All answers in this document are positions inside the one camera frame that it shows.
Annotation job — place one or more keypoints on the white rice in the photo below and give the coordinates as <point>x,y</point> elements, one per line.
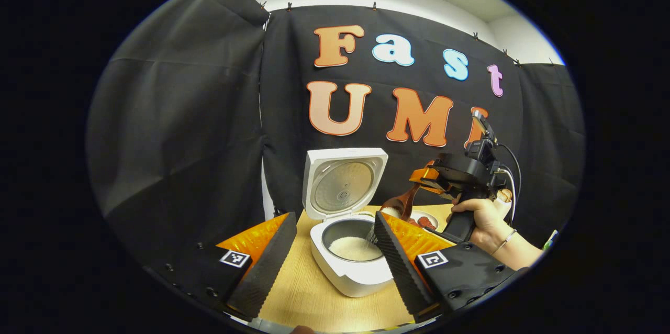
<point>353,249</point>

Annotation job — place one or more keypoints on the green and white packet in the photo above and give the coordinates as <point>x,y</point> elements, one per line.
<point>550,241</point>

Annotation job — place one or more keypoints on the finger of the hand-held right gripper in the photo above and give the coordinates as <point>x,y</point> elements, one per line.
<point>425,173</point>
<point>435,190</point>

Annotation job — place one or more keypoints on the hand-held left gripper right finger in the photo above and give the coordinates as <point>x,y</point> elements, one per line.
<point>400,266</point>

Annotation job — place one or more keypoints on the brown wooden spoon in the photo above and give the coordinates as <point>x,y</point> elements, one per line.
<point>405,203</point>

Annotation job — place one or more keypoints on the red meat steak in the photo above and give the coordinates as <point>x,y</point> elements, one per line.
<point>425,223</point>

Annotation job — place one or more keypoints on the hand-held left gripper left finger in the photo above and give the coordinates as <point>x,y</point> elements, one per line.
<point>267,271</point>

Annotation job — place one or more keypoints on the white rice cooker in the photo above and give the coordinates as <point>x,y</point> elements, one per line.
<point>345,281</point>

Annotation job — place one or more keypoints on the black backdrop cloth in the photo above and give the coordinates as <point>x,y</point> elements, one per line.
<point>183,140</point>

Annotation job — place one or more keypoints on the white round plate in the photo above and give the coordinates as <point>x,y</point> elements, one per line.
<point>426,212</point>

